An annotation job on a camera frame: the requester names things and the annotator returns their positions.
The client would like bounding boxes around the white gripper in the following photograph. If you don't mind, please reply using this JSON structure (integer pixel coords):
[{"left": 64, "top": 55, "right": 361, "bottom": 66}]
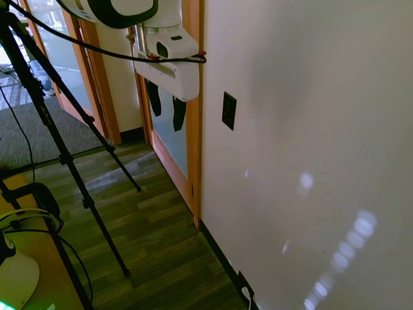
[{"left": 133, "top": 57, "right": 200, "bottom": 132}]

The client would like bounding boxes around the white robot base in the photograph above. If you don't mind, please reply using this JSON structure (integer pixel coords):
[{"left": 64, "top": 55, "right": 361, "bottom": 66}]
[{"left": 0, "top": 231, "right": 41, "bottom": 310}]

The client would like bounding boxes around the wooden framed glass door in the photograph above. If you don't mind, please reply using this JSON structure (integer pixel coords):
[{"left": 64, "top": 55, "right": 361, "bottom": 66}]
[{"left": 127, "top": 0, "right": 205, "bottom": 231}]

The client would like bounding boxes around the wooden framed glass panel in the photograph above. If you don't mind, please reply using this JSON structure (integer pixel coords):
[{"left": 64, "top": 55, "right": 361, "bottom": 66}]
[{"left": 18, "top": 0, "right": 123, "bottom": 145}]

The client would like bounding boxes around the grey carpet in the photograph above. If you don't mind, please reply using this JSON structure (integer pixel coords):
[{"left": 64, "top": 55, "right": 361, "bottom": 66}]
[{"left": 0, "top": 66, "right": 112, "bottom": 171}]

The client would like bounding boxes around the black clamp on table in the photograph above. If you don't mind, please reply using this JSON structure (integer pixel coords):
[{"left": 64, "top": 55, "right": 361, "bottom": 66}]
[{"left": 0, "top": 182, "right": 61, "bottom": 223}]

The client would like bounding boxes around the black baseboard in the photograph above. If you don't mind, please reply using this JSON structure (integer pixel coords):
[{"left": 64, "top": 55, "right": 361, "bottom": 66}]
[{"left": 199, "top": 218, "right": 256, "bottom": 310}]

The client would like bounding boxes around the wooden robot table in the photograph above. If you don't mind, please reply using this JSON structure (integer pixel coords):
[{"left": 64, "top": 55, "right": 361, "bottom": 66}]
[{"left": 0, "top": 172, "right": 85, "bottom": 310}]

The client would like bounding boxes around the white power plug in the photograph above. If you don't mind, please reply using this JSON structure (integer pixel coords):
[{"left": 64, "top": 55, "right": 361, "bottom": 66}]
[{"left": 241, "top": 286, "right": 261, "bottom": 310}]

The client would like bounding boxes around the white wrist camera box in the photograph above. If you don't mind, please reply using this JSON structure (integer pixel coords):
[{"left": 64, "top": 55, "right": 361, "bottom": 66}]
[{"left": 137, "top": 25, "right": 199, "bottom": 61}]

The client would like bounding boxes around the black wall light switch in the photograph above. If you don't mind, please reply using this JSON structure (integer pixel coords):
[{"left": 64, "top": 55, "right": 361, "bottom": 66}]
[{"left": 221, "top": 91, "right": 237, "bottom": 132}]

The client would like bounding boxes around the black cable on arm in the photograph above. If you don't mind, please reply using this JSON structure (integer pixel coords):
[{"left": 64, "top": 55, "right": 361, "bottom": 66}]
[{"left": 6, "top": 0, "right": 207, "bottom": 65}]

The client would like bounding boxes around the black camera tripod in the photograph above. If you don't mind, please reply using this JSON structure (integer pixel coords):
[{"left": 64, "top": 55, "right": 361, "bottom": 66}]
[{"left": 0, "top": 6, "right": 143, "bottom": 310}]

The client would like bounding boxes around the thin black hanging cable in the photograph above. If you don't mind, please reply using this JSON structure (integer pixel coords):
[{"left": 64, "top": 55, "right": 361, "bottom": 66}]
[{"left": 0, "top": 85, "right": 36, "bottom": 181}]

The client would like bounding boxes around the black wall outlet plate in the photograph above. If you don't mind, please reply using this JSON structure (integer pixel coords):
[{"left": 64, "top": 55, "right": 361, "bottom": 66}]
[{"left": 237, "top": 270, "right": 256, "bottom": 298}]

